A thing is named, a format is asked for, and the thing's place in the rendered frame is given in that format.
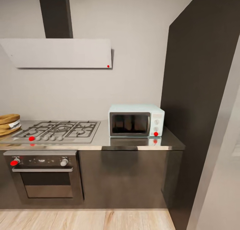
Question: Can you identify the popcorn bag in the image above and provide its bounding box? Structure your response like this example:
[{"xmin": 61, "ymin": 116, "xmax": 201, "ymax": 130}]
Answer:
[{"xmin": 0, "ymin": 114, "xmax": 22, "ymax": 136}]

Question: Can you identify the microwave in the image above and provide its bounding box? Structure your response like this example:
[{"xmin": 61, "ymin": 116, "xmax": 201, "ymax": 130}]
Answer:
[{"xmin": 108, "ymin": 104, "xmax": 165, "ymax": 137}]

